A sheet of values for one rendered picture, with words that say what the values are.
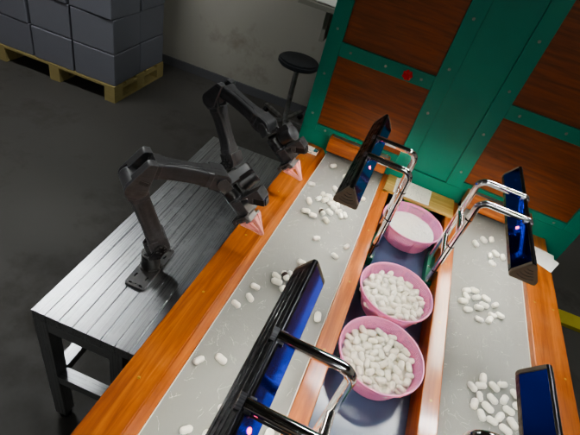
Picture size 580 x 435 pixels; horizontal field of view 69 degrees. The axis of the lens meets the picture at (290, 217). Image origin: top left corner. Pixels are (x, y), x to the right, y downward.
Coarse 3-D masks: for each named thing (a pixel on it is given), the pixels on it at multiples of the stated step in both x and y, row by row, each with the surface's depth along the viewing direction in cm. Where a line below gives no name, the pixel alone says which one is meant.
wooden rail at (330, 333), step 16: (384, 176) 205; (384, 192) 194; (368, 224) 174; (368, 240) 166; (352, 256) 157; (352, 272) 151; (352, 288) 145; (336, 304) 138; (336, 320) 133; (320, 336) 127; (336, 336) 128; (320, 368) 119; (304, 384) 114; (320, 384) 115; (304, 400) 110; (288, 416) 107; (304, 416) 107
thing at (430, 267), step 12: (480, 180) 151; (492, 180) 150; (516, 192) 149; (468, 204) 157; (480, 204) 140; (492, 204) 138; (456, 216) 162; (468, 216) 144; (516, 216) 137; (444, 240) 164; (456, 240) 149; (432, 252) 174; (444, 252) 154; (432, 264) 172; (432, 276) 162
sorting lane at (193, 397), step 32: (320, 192) 187; (288, 224) 166; (320, 224) 170; (352, 224) 175; (288, 256) 152; (320, 256) 156; (224, 320) 126; (256, 320) 129; (320, 320) 134; (192, 352) 116; (224, 352) 118; (192, 384) 109; (224, 384) 111; (288, 384) 116; (160, 416) 102; (192, 416) 103
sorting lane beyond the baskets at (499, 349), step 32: (480, 224) 198; (480, 256) 179; (480, 288) 164; (512, 288) 169; (448, 320) 147; (512, 320) 155; (448, 352) 137; (480, 352) 140; (512, 352) 143; (448, 384) 128; (512, 384) 133; (448, 416) 120; (512, 416) 125
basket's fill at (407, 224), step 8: (400, 216) 189; (408, 216) 191; (392, 224) 183; (400, 224) 183; (408, 224) 185; (416, 224) 187; (424, 224) 188; (400, 232) 180; (408, 232) 181; (416, 232) 183; (424, 232) 185; (432, 232) 186; (416, 240) 179; (424, 240) 180; (432, 240) 183
